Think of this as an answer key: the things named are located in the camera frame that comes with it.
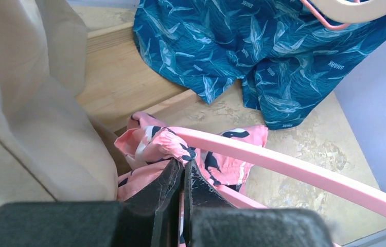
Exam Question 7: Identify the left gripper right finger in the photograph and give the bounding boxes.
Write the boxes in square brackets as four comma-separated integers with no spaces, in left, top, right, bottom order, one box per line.
[183,161,237,246]

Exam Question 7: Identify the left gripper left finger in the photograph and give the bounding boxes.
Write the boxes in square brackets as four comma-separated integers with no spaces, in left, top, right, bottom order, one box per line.
[121,159,184,246]

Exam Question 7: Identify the pink floral shorts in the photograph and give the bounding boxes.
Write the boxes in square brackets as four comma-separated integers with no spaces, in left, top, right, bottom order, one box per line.
[114,112,253,201]

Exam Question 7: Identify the pink plastic hanger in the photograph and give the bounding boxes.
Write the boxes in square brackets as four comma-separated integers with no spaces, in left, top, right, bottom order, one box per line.
[172,127,386,217]

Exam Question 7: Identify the blue shark print shorts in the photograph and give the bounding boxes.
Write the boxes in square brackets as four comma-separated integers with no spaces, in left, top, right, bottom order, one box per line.
[133,1,386,130]

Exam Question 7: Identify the beige plastic hanger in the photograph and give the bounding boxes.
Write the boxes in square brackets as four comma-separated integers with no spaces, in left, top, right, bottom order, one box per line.
[310,0,386,24]

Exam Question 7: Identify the wooden clothes rack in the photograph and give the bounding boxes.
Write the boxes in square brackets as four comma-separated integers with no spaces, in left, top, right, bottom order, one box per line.
[76,23,200,132]

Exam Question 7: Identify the beige drawstring shorts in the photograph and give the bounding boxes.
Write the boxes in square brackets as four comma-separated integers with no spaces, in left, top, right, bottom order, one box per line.
[0,1,120,206]

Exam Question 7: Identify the thin pink wire hanger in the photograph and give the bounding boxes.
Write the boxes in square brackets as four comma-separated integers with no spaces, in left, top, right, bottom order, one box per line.
[300,0,351,31]

